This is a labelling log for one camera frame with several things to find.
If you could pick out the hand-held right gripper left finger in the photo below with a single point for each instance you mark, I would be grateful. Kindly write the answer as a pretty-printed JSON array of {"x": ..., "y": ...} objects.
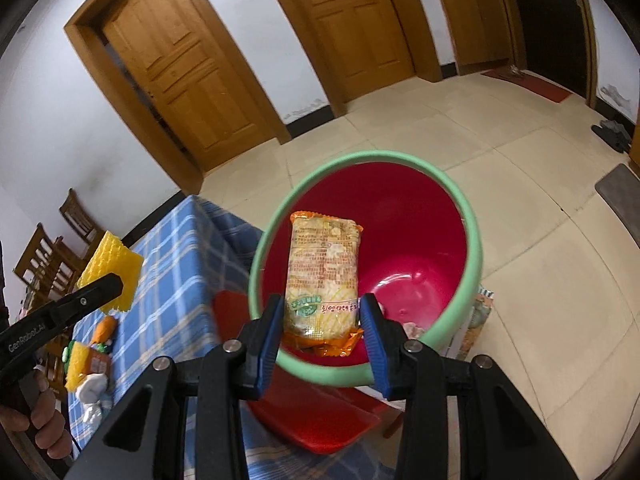
[{"x": 267, "y": 347}]

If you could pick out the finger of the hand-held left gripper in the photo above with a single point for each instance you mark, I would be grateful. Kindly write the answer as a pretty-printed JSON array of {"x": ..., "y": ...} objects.
[{"x": 92, "y": 297}]

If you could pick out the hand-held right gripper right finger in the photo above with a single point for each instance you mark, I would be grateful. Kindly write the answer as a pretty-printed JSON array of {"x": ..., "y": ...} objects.
[{"x": 374, "y": 347}]

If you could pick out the orange instant noodle packet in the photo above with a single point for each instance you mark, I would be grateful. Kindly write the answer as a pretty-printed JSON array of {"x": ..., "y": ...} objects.
[{"x": 322, "y": 270}]

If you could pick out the red bin with green rim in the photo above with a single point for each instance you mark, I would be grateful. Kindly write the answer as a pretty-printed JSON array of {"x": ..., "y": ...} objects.
[{"x": 415, "y": 220}]

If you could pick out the person's left hand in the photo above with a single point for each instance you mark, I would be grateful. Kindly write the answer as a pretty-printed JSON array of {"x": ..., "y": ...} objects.
[{"x": 50, "y": 430}]

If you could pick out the orange carrot toy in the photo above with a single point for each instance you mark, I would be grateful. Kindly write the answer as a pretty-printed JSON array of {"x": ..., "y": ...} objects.
[{"x": 105, "y": 330}]

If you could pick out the green snack packet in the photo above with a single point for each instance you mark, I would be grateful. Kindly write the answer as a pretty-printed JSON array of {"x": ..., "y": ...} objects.
[{"x": 66, "y": 351}]

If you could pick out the large wooden chair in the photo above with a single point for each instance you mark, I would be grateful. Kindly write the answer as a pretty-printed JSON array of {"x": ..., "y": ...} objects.
[{"x": 42, "y": 260}]

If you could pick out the orange red wrapper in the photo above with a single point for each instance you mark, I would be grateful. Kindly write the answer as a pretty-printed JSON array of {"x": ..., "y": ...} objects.
[{"x": 99, "y": 361}]

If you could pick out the blue plaid tablecloth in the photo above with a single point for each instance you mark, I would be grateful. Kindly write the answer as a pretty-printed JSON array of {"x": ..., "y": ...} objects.
[{"x": 165, "y": 280}]

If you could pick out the small wooden chair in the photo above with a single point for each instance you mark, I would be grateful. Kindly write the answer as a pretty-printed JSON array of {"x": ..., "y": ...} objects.
[{"x": 80, "y": 217}]

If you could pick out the red plastic stool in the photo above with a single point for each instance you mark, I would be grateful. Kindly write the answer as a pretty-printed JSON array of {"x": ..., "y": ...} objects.
[{"x": 310, "y": 420}]

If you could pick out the white crumpled paper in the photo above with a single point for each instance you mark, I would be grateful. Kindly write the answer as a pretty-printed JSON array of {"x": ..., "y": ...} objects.
[{"x": 92, "y": 414}]

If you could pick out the printed cardboard box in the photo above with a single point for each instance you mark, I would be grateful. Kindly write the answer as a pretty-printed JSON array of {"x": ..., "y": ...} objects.
[{"x": 475, "y": 320}]

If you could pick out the wooden door without latch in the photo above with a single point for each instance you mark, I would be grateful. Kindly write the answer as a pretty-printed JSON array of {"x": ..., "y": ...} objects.
[{"x": 185, "y": 70}]

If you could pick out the grey floor mat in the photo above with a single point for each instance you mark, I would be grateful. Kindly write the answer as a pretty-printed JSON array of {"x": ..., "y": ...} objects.
[{"x": 622, "y": 195}]

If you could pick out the red doormat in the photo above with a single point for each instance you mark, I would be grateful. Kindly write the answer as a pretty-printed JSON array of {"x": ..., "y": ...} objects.
[{"x": 540, "y": 85}]

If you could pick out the dark slipper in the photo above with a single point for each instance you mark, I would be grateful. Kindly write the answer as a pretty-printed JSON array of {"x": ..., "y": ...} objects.
[
  {"x": 607, "y": 139},
  {"x": 617, "y": 129}
]

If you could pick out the wooden door with latch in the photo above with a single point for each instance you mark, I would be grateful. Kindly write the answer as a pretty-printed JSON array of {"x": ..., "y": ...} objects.
[{"x": 360, "y": 25}]

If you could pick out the narrow wooden door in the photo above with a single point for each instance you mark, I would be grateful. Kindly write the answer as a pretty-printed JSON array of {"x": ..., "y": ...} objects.
[{"x": 472, "y": 25}]

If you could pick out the dark metal door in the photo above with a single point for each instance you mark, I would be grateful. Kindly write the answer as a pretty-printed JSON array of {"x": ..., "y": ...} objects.
[{"x": 550, "y": 25}]

